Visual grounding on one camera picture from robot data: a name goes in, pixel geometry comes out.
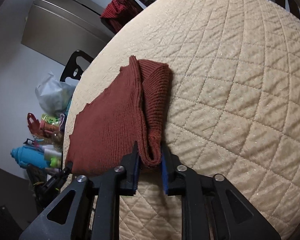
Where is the rust red knit sweater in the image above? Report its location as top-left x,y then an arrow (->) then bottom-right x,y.
65,56 -> 171,176

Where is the green toy bottle cap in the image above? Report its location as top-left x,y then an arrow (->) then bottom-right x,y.
50,157 -> 61,168

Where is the white bottle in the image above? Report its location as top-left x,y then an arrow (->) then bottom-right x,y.
44,148 -> 62,161

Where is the blue thermos jug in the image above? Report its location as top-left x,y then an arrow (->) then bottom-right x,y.
11,145 -> 50,169

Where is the pink bottle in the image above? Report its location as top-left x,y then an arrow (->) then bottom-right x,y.
39,120 -> 59,134

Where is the green patterned package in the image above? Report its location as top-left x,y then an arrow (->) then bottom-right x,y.
41,114 -> 60,126

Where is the red gift bag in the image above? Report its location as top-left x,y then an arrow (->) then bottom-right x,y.
27,113 -> 40,135

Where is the white plastic bag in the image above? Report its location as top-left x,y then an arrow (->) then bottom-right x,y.
35,72 -> 76,116

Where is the dark wooden chair left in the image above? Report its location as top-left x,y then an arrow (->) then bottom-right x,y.
59,50 -> 94,82

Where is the cream quilted bed cover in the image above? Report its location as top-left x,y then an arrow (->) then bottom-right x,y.
65,0 -> 300,239

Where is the grey wardrobe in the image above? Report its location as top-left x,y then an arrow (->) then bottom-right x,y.
21,0 -> 114,65

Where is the red checkered garment on chair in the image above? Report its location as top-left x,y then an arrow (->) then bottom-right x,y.
100,0 -> 143,34

